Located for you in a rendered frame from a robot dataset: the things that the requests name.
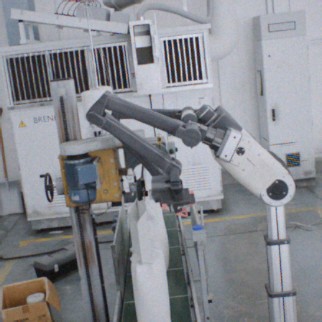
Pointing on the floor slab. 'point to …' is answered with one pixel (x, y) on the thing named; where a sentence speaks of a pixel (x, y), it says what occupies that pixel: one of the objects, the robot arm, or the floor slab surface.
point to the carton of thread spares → (13, 310)
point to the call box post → (203, 280)
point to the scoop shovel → (8, 190)
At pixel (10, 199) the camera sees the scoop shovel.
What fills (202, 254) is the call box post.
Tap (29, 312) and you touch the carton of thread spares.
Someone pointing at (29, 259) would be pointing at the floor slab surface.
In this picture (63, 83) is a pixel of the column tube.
